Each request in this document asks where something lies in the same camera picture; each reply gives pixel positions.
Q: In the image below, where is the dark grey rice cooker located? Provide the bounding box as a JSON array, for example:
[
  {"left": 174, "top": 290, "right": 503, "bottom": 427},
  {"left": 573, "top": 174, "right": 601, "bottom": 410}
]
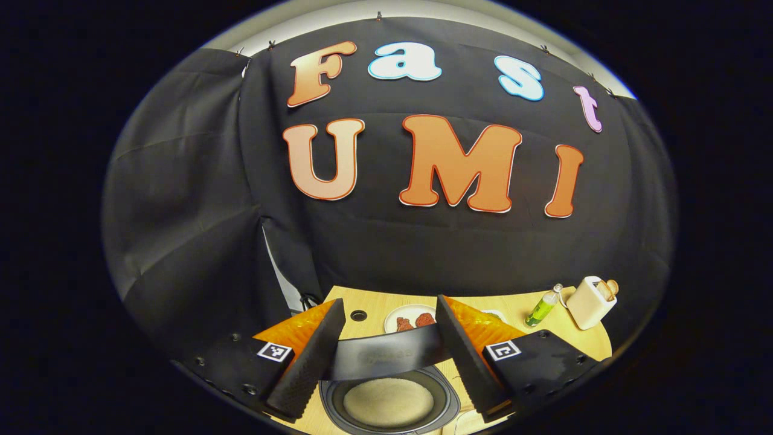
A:
[{"left": 319, "top": 326, "right": 463, "bottom": 435}]

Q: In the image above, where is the green drink bottle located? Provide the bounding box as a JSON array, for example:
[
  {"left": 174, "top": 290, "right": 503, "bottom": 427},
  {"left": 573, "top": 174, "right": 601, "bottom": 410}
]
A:
[{"left": 524, "top": 283, "right": 563, "bottom": 328}]

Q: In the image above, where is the black backdrop cloth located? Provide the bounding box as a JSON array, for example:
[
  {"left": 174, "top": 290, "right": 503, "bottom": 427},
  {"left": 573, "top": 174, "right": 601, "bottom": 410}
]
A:
[{"left": 101, "top": 17, "right": 678, "bottom": 357}]

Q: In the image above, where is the white toaster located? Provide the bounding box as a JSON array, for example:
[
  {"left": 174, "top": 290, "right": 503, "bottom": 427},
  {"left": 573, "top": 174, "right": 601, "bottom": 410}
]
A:
[{"left": 566, "top": 276, "right": 618, "bottom": 330}]

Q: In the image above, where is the white plate with meat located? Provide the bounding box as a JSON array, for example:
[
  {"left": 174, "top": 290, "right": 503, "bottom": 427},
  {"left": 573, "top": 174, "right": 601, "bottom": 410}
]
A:
[{"left": 384, "top": 304, "right": 438, "bottom": 334}]

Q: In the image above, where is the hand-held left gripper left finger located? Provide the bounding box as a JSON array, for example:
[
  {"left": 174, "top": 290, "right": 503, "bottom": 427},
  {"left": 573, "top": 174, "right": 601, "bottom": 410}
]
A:
[{"left": 171, "top": 300, "right": 347, "bottom": 425}]

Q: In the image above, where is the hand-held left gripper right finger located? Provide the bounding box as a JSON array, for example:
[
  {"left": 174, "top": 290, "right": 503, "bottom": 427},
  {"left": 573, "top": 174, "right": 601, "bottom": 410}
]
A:
[{"left": 435, "top": 298, "right": 598, "bottom": 425}]

